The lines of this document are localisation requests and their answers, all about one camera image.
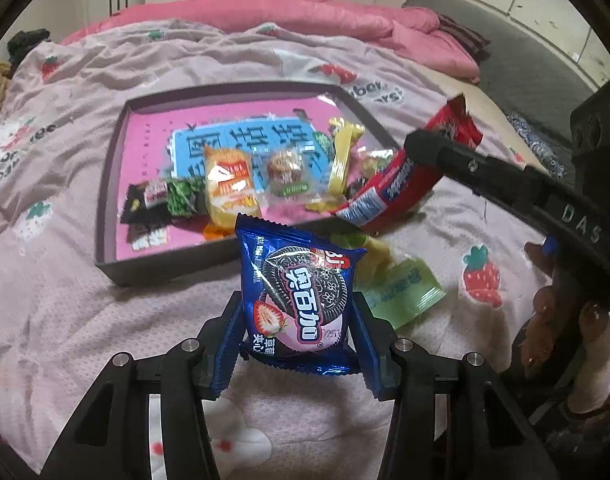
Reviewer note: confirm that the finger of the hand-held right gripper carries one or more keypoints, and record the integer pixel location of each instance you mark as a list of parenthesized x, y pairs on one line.
[(465, 165)]

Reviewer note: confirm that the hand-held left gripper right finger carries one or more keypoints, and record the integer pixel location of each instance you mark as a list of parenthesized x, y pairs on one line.
[(374, 360)]

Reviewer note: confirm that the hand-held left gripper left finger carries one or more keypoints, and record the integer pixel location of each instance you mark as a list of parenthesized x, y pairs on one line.
[(225, 360)]

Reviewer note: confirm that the red snack bag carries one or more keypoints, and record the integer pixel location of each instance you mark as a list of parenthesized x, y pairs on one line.
[(390, 190)]

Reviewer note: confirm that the blue cookie packet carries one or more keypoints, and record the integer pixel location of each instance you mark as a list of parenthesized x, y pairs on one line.
[(300, 285)]

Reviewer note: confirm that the gold stick snack packet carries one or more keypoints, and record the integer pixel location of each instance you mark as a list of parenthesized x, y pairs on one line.
[(356, 135), (335, 170)]

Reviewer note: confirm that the dark brown snack packet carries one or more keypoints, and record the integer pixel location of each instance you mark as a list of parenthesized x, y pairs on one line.
[(150, 239)]

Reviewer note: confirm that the orange snack packet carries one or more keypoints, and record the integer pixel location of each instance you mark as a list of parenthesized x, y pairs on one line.
[(230, 185)]

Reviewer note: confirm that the pink box lid tray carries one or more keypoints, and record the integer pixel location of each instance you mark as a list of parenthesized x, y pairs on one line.
[(110, 185)]

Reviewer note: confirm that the person's right forearm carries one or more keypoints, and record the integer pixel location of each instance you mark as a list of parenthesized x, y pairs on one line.
[(595, 377)]

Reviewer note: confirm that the person's right hand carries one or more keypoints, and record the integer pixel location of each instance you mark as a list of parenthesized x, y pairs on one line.
[(550, 325)]

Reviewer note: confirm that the blue patterned cloth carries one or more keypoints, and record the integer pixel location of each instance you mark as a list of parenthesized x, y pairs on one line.
[(537, 142)]

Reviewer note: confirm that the pale green plastic packet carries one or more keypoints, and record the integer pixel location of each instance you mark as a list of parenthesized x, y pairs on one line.
[(407, 290)]

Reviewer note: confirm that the clear-wrapped small cake packet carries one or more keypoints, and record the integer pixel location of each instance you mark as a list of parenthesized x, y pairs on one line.
[(372, 160), (287, 175)]

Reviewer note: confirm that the yellow plastic wrapper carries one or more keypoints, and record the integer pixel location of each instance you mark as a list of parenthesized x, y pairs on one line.
[(372, 255)]

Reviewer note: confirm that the grey padded headboard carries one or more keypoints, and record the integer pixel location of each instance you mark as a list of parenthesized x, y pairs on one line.
[(510, 45)]

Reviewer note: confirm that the dark striped pillow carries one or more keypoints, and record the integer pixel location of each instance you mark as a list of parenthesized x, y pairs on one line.
[(462, 35)]

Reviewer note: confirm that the green snack packet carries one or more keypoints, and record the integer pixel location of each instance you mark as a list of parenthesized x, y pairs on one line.
[(185, 197)]

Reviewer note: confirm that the strawberry printed blanket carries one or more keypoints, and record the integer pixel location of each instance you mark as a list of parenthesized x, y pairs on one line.
[(60, 310)]

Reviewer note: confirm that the black snack packet red label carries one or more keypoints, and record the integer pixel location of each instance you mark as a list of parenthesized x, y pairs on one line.
[(147, 200)]

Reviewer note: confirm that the pink quilt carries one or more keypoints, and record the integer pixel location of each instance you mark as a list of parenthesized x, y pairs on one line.
[(285, 15)]

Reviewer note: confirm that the pink and blue book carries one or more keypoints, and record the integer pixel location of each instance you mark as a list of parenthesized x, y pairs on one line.
[(145, 135)]

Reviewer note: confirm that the dark clothes heap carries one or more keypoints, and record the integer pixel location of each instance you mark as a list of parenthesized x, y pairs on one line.
[(29, 47)]

